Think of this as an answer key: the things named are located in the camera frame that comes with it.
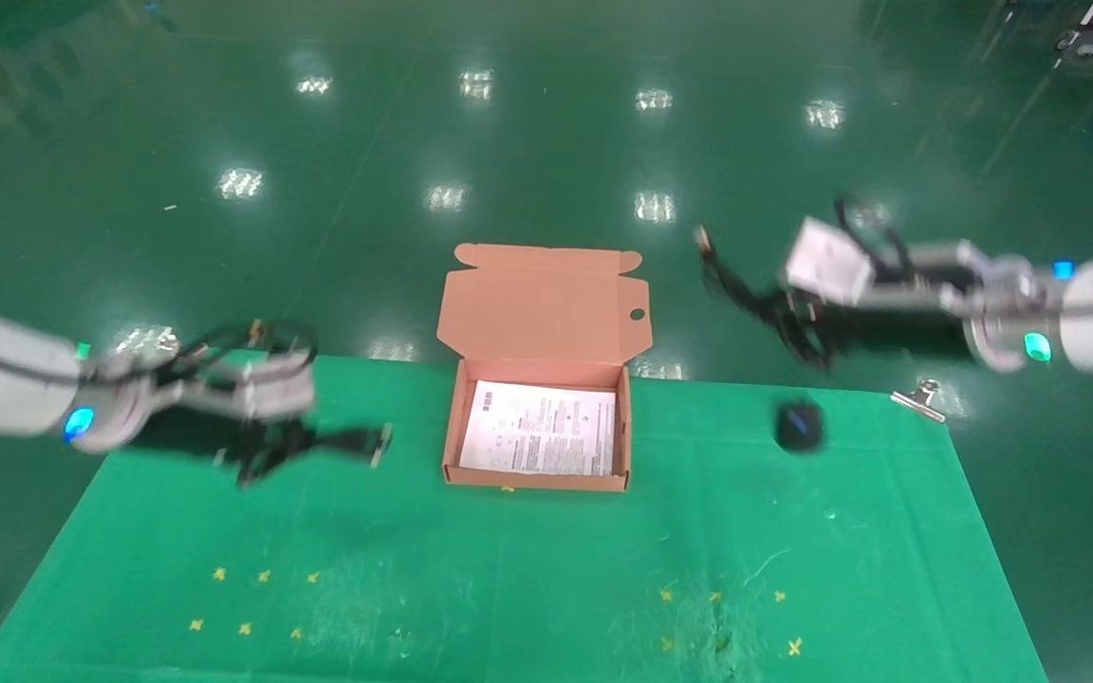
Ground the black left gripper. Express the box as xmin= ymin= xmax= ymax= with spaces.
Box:
xmin=120 ymin=410 xmax=329 ymax=490

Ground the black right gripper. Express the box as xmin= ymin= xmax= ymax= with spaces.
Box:
xmin=772 ymin=289 xmax=976 ymax=373

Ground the black data cable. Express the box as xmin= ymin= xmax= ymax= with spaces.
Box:
xmin=314 ymin=422 xmax=394 ymax=470

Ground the orange cardboard box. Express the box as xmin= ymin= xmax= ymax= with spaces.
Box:
xmin=436 ymin=244 xmax=650 ymax=492

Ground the metal binder clip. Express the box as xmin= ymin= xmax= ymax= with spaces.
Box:
xmin=891 ymin=378 xmax=946 ymax=423

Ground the green table cloth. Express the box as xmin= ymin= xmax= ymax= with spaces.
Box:
xmin=0 ymin=348 xmax=1050 ymax=683

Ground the white printed instruction sheet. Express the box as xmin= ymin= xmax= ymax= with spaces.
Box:
xmin=459 ymin=380 xmax=617 ymax=477

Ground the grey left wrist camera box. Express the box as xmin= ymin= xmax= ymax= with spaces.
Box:
xmin=188 ymin=353 xmax=317 ymax=420

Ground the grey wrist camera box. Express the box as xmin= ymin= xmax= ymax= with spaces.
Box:
xmin=188 ymin=353 xmax=317 ymax=420
xmin=786 ymin=216 xmax=878 ymax=306

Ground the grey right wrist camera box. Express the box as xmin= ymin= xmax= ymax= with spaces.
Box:
xmin=786 ymin=216 xmax=878 ymax=306

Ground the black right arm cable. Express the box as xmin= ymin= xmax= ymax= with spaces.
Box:
xmin=834 ymin=193 xmax=919 ymax=278

